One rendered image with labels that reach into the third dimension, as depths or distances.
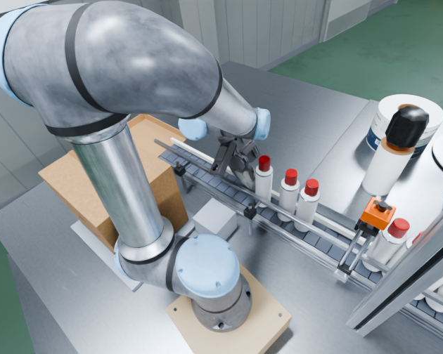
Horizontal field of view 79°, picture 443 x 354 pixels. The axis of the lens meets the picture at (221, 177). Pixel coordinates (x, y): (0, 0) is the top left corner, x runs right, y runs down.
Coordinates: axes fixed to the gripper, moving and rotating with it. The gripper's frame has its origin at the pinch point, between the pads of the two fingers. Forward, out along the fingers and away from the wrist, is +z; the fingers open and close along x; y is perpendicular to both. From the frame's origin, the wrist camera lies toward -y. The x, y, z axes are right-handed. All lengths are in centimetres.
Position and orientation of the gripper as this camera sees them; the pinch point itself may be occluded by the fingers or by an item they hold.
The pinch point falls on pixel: (251, 188)
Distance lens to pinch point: 89.4
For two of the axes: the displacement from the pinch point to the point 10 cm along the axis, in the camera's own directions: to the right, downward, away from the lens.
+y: 6.4, -6.1, 4.7
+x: -6.2, -0.4, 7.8
